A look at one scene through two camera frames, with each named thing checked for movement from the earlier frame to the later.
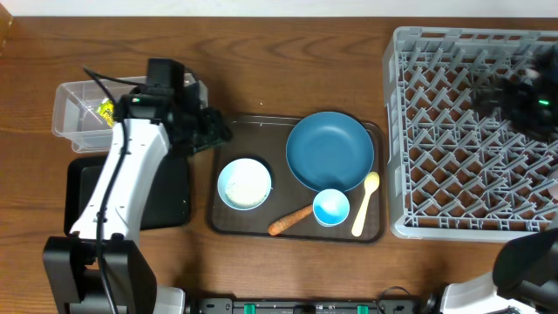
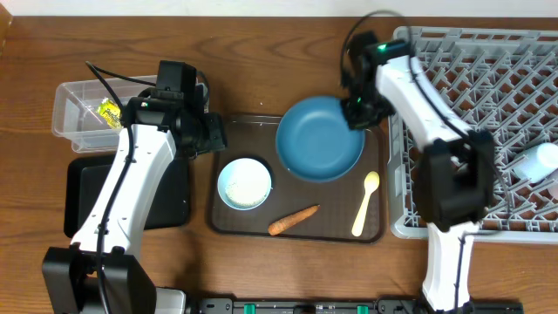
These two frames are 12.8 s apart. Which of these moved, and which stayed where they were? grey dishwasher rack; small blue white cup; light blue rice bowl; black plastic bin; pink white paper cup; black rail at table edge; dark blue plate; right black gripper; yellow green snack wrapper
Moved: small blue white cup; right black gripper; dark blue plate
Stayed: yellow green snack wrapper; pink white paper cup; black rail at table edge; light blue rice bowl; grey dishwasher rack; black plastic bin
